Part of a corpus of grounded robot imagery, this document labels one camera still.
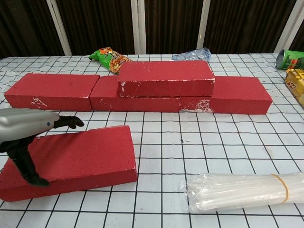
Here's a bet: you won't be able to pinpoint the white table leg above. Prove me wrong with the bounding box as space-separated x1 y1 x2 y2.
130 0 147 55

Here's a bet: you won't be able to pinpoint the green chips can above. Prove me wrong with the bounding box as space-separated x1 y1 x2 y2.
275 49 304 71

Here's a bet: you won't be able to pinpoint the wrapped bundle of white straws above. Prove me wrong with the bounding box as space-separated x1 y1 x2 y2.
181 172 304 213

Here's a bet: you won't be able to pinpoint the white black checkered tablecloth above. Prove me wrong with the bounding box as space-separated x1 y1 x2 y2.
0 53 304 228

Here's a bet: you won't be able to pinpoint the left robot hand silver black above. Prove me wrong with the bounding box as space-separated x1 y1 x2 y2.
0 108 85 187

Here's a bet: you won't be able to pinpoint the clear plastic water bottle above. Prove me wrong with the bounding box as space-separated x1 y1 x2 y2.
171 47 212 62

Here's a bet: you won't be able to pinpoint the yellow rubber band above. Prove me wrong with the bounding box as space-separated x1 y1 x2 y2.
270 173 289 204

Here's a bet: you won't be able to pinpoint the red foam brick white scuffs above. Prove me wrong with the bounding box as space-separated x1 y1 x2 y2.
117 60 216 98

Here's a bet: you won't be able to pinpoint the green snack bag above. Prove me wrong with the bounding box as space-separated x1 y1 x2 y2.
89 47 133 76

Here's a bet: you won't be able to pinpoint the yellow biscuit pack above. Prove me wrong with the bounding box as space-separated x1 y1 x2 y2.
285 68 304 106

